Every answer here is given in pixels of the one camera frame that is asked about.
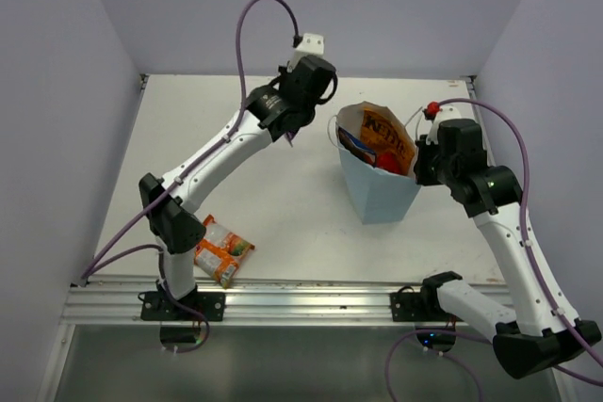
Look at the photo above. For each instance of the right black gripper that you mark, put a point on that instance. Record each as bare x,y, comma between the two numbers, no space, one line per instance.
423,177

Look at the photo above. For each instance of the red gummy candy bag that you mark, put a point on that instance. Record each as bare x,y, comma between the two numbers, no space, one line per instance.
388,162

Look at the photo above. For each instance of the light blue paper bag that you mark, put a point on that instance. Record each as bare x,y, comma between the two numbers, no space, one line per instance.
377,196

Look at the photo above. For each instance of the yellow Kettle chips bag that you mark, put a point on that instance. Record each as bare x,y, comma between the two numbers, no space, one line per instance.
383,133

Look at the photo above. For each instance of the orange snack packet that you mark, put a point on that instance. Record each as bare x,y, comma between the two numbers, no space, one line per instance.
221,252

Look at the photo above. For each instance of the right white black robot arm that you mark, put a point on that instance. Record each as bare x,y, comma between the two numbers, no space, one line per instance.
541,329

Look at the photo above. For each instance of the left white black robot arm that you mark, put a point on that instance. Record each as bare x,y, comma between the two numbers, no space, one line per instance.
277,109

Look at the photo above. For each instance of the red emergency knob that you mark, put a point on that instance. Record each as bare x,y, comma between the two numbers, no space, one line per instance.
431,111

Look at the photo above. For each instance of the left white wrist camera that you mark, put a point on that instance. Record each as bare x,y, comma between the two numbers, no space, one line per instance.
310,45

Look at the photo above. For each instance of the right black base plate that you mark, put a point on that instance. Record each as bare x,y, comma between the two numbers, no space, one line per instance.
409,305

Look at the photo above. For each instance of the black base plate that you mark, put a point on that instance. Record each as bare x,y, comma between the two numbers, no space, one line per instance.
157,307
409,305

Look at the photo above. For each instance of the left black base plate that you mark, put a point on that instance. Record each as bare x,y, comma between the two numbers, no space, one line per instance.
157,307

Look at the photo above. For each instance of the aluminium mounting rail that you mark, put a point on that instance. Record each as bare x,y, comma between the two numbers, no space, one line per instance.
106,301

